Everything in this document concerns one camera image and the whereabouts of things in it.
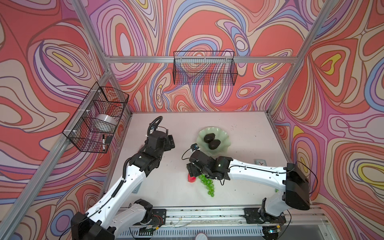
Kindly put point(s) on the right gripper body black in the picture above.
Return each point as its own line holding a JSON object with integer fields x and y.
{"x": 195, "y": 172}

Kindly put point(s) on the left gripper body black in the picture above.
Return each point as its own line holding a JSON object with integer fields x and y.
{"x": 165, "y": 147}

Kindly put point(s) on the red fake strawberry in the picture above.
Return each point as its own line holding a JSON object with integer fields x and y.
{"x": 191, "y": 179}

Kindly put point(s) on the green fake grape bunch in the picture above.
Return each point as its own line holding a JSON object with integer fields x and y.
{"x": 209, "y": 185}

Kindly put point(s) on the dark avocado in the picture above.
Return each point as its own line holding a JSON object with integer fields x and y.
{"x": 209, "y": 138}
{"x": 214, "y": 144}

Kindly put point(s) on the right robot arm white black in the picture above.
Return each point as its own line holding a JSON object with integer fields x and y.
{"x": 293, "y": 187}

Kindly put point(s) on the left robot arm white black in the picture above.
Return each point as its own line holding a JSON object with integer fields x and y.
{"x": 135, "y": 170}

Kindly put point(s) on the light green scalloped fruit bowl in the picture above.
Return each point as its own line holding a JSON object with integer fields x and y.
{"x": 221, "y": 135}

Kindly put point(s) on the silver tape roll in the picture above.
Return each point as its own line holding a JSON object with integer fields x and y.
{"x": 106, "y": 118}

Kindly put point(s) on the small green alarm clock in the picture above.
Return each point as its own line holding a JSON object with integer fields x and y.
{"x": 260, "y": 162}

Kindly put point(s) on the black wire basket left wall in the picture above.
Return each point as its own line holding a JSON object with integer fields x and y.
{"x": 86, "y": 131}

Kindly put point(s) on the black wire basket wall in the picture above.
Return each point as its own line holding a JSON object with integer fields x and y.
{"x": 86, "y": 131}
{"x": 208, "y": 68}

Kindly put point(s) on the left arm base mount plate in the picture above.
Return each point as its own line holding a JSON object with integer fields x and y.
{"x": 156, "y": 219}

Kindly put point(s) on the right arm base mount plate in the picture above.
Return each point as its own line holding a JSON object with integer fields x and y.
{"x": 254, "y": 216}

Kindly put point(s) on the black wire basket back wall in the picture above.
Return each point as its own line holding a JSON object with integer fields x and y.
{"x": 208, "y": 68}

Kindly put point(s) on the aluminium front rail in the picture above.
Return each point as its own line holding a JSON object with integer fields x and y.
{"x": 213, "y": 216}

